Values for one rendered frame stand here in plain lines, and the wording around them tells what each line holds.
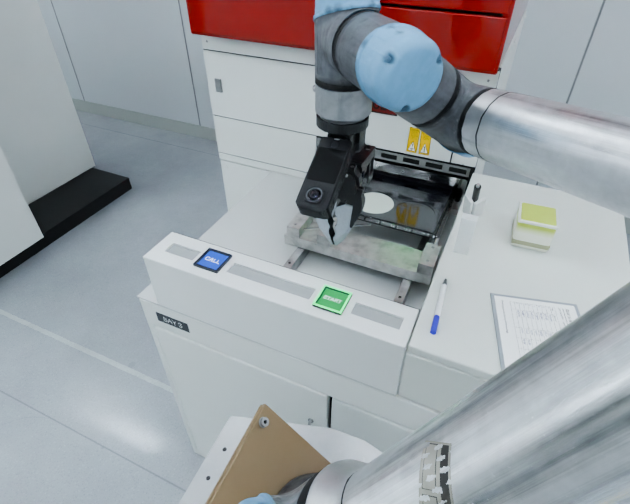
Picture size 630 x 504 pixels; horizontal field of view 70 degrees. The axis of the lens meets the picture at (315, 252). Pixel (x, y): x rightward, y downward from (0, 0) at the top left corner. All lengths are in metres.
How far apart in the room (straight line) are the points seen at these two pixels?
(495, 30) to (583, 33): 1.59
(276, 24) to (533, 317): 0.89
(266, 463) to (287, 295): 0.33
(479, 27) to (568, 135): 0.66
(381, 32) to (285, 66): 0.85
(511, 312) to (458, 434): 0.59
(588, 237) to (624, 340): 0.87
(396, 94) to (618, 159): 0.20
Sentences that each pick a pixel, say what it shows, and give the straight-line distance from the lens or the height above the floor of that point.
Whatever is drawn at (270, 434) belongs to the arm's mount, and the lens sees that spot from 0.61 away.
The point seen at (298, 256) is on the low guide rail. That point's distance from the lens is 1.08.
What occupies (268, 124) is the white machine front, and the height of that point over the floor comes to 0.98.
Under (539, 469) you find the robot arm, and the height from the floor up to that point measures 1.33.
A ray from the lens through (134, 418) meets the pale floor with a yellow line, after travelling 1.91.
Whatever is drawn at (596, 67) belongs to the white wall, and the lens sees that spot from 2.70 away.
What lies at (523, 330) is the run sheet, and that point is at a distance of 0.84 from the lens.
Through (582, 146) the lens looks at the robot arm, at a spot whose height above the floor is 1.38.
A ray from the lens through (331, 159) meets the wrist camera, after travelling 0.60.
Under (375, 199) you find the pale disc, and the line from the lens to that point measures 1.20.
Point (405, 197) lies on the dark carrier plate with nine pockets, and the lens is 1.22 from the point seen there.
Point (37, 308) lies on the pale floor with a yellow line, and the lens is 2.49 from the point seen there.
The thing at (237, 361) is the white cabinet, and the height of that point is 0.72.
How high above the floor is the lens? 1.55
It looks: 40 degrees down
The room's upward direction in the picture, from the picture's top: straight up
